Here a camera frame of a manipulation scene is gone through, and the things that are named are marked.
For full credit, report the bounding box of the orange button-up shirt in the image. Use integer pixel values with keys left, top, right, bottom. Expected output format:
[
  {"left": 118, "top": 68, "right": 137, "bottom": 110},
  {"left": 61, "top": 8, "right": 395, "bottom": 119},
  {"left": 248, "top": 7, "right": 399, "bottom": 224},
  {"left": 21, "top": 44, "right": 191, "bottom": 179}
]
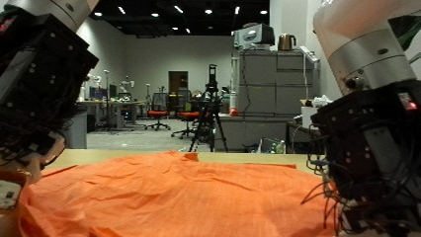
[{"left": 18, "top": 150, "right": 340, "bottom": 237}]

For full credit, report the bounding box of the wooden office desk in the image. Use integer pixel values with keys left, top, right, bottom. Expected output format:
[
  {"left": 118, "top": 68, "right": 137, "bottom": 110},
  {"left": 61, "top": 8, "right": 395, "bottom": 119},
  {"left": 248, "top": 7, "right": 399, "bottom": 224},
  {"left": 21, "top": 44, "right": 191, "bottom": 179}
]
[{"left": 78, "top": 99, "right": 147, "bottom": 132}]

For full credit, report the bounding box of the grey waste bin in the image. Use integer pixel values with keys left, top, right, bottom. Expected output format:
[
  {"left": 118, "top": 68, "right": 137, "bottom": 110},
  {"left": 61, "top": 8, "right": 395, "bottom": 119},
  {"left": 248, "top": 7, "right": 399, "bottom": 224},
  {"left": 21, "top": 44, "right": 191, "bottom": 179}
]
[{"left": 65, "top": 110, "right": 89, "bottom": 150}]

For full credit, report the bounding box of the black side table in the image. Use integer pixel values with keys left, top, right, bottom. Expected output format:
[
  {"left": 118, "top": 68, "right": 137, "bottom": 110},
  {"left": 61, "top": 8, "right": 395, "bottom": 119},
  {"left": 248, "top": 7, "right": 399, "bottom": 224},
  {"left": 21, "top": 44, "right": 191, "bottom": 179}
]
[{"left": 286, "top": 120, "right": 324, "bottom": 155}]

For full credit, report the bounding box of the white storage box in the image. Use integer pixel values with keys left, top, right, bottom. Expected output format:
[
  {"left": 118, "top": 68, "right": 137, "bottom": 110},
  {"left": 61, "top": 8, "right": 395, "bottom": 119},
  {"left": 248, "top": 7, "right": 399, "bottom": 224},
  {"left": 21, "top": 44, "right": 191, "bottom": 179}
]
[{"left": 300, "top": 106, "right": 322, "bottom": 129}]

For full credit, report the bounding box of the crumpled white plastic bag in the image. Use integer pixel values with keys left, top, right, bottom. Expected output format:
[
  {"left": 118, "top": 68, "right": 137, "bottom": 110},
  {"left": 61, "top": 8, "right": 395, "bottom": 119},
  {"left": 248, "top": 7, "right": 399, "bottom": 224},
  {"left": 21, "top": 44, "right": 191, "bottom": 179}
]
[{"left": 311, "top": 94, "right": 335, "bottom": 108}]

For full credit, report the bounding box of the orange seat office chair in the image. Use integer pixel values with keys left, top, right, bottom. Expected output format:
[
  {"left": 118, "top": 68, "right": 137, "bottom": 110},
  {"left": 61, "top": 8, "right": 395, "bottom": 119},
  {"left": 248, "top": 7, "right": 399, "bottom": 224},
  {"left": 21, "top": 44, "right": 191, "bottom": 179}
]
[
  {"left": 170, "top": 89, "right": 202, "bottom": 139},
  {"left": 144, "top": 92, "right": 171, "bottom": 131}
]

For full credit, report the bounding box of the low grey cabinet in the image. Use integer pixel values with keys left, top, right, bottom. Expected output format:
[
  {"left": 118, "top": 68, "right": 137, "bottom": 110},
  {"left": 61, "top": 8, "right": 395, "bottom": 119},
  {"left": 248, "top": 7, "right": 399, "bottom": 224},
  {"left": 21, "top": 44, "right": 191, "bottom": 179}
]
[{"left": 216, "top": 113, "right": 294, "bottom": 153}]

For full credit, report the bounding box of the brown door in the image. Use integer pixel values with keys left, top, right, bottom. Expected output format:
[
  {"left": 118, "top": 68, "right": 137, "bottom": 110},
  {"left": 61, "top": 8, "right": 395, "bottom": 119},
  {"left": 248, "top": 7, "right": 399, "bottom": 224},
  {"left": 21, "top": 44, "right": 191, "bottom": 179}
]
[{"left": 167, "top": 70, "right": 190, "bottom": 97}]

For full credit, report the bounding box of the white power strip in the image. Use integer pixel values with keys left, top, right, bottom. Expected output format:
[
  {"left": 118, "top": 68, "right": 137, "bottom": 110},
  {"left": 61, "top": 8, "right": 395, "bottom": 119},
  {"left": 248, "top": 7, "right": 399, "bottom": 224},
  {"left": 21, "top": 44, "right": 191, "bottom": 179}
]
[{"left": 299, "top": 45, "right": 320, "bottom": 63}]

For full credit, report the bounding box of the tall grey metal cabinet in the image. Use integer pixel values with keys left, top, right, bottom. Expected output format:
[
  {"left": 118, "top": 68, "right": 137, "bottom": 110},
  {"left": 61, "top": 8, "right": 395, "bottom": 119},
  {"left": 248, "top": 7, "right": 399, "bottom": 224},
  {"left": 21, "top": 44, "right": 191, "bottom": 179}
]
[{"left": 236, "top": 48, "right": 322, "bottom": 118}]

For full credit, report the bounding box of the copper kettle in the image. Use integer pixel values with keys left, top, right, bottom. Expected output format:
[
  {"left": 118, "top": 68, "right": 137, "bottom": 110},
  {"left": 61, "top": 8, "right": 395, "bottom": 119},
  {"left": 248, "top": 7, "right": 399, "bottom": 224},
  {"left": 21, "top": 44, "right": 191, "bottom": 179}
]
[{"left": 276, "top": 33, "right": 298, "bottom": 52}]

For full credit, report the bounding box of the grey box monitor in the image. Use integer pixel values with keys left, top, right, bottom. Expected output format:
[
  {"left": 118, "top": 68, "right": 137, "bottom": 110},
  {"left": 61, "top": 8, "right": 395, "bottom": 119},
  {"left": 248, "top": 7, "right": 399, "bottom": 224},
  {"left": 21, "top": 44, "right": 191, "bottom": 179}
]
[{"left": 234, "top": 23, "right": 276, "bottom": 51}]

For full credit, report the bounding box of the black camera tripod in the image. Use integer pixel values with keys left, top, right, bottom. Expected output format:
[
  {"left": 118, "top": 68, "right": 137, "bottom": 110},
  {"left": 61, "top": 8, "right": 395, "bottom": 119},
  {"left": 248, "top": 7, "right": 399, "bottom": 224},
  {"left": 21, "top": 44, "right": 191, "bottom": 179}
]
[{"left": 188, "top": 63, "right": 230, "bottom": 153}]

